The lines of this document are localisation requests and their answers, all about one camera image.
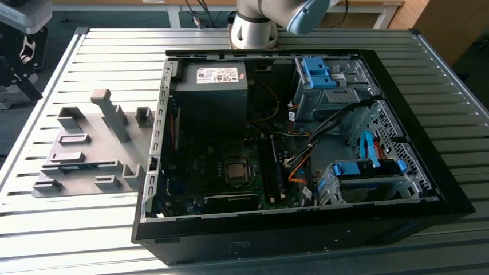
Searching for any CPU socket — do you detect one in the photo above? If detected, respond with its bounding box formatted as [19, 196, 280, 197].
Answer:
[223, 156, 253, 187]

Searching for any yellow wire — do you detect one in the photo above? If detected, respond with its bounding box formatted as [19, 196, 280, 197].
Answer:
[247, 80, 283, 125]

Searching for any cable with pale connector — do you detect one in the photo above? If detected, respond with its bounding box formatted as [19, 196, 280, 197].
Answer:
[184, 0, 217, 29]

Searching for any metal disk bay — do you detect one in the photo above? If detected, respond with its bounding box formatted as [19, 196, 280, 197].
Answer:
[315, 166, 440, 206]

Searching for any black graphics card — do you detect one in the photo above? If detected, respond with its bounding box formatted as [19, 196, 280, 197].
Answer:
[204, 192, 260, 214]

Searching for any black cable bundle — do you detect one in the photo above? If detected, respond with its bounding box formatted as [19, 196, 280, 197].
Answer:
[284, 104, 373, 168]

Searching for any blue drive latch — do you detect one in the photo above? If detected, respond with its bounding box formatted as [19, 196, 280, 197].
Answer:
[300, 57, 341, 89]

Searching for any gray power supply unit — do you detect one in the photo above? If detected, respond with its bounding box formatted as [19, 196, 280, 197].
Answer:
[169, 61, 249, 135]

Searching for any silver CPU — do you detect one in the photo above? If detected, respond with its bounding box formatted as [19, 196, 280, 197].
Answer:
[227, 163, 248, 180]

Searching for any blue wire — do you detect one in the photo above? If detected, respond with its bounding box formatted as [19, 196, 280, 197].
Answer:
[360, 130, 381, 168]

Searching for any dark RAM stick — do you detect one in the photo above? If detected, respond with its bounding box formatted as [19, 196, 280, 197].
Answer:
[43, 162, 116, 174]
[269, 136, 287, 201]

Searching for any wooden cabinet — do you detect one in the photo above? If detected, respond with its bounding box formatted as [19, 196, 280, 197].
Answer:
[389, 0, 489, 66]

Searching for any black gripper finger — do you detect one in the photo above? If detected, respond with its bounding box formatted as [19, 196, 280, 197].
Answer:
[9, 65, 44, 101]

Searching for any orange wire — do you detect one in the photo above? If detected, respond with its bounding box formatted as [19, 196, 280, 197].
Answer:
[287, 160, 307, 184]

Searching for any green motherboard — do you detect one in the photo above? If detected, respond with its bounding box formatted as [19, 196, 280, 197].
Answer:
[164, 134, 307, 215]

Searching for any gray parts rack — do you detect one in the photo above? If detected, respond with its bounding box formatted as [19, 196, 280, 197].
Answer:
[29, 88, 156, 199]

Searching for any metal drive cage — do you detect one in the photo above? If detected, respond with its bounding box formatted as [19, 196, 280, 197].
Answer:
[292, 57, 383, 123]

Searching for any hard disk in blue carrier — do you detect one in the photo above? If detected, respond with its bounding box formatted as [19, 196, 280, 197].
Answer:
[331, 159, 408, 181]

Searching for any black open PC case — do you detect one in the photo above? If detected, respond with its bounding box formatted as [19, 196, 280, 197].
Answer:
[131, 48, 477, 266]

